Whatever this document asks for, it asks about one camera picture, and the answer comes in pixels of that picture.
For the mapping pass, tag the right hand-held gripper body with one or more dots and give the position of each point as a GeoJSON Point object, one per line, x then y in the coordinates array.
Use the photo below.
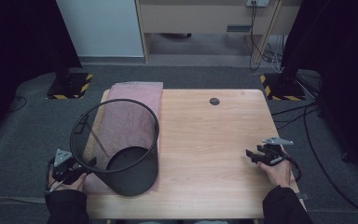
{"type": "Point", "coordinates": [272, 154]}

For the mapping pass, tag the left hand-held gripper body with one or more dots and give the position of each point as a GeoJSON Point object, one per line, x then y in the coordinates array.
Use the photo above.
{"type": "Point", "coordinates": [65, 169]}

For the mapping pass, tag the black mesh waste bin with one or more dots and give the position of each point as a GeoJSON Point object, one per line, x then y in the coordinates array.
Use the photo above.
{"type": "Point", "coordinates": [136, 182]}

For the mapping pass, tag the person's left hand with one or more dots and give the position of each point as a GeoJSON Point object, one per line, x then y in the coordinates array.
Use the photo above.
{"type": "Point", "coordinates": [71, 187]}

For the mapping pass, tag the person's right hand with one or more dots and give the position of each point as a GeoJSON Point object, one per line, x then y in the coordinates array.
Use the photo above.
{"type": "Point", "coordinates": [278, 175]}

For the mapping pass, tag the grey tape piece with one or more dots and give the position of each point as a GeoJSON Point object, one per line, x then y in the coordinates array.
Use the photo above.
{"type": "Point", "coordinates": [303, 196]}

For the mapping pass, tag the black table grommet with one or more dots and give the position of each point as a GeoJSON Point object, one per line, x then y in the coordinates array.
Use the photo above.
{"type": "Point", "coordinates": [214, 101]}

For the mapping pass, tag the black yellow-striped stand base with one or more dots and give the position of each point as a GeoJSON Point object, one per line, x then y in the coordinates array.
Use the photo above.
{"type": "Point", "coordinates": [284, 88]}
{"type": "Point", "coordinates": [71, 86]}

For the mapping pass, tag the black curtain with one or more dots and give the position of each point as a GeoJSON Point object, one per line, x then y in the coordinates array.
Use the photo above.
{"type": "Point", "coordinates": [18, 46]}
{"type": "Point", "coordinates": [341, 62]}

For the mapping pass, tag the beige wooden desk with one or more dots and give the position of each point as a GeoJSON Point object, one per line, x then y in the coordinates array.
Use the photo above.
{"type": "Point", "coordinates": [199, 18]}

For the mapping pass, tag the white power strip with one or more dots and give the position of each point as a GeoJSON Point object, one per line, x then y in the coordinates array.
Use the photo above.
{"type": "Point", "coordinates": [257, 2]}

